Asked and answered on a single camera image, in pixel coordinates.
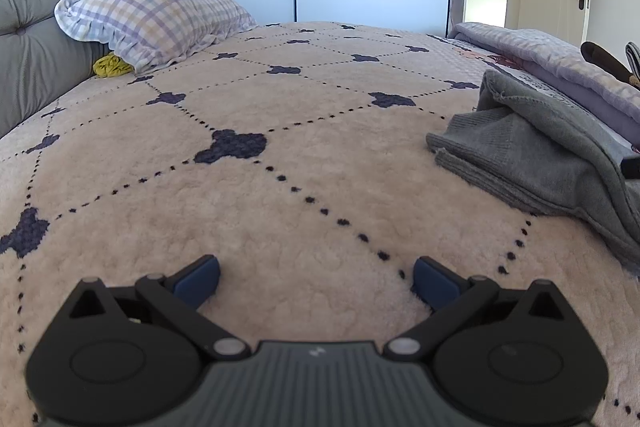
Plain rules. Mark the folded lavender blanket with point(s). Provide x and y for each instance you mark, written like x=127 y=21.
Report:
x=562 y=66

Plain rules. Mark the plaid purple pillow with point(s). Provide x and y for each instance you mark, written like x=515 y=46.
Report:
x=152 y=34

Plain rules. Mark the yellow crumpled cloth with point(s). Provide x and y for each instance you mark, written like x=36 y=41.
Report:
x=111 y=66

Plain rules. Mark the grey padded headboard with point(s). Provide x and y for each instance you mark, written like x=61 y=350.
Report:
x=38 y=61

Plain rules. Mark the pink quilted bedspread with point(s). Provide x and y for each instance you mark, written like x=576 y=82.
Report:
x=296 y=155

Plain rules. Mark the striped folded fabric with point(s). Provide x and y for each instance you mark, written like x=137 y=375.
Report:
x=633 y=58

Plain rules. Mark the grey knit cat sweater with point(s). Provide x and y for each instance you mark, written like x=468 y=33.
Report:
x=546 y=156

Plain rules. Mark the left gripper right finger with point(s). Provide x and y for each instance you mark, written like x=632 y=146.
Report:
x=498 y=356

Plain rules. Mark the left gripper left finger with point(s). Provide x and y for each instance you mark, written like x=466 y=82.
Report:
x=123 y=355

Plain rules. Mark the dark brown curved object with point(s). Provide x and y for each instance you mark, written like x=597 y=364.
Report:
x=596 y=55

